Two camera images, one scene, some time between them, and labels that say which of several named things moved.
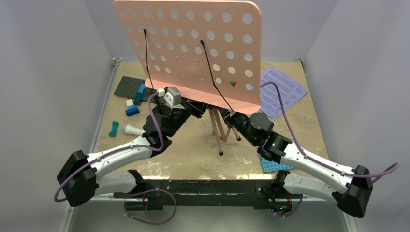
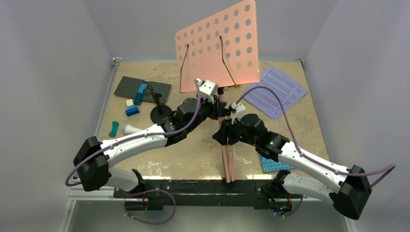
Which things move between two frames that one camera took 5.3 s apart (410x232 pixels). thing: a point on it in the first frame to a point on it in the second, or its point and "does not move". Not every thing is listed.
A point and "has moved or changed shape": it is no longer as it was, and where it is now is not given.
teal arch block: [115, 125] does not move
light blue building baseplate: [270, 166] does not move
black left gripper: [193, 107] to [214, 108]
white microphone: [127, 128] does not move
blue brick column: [138, 97] does not move
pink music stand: [209, 52] has moved or changed shape
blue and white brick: [132, 109] does not move
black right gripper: [228, 115] to [225, 132]
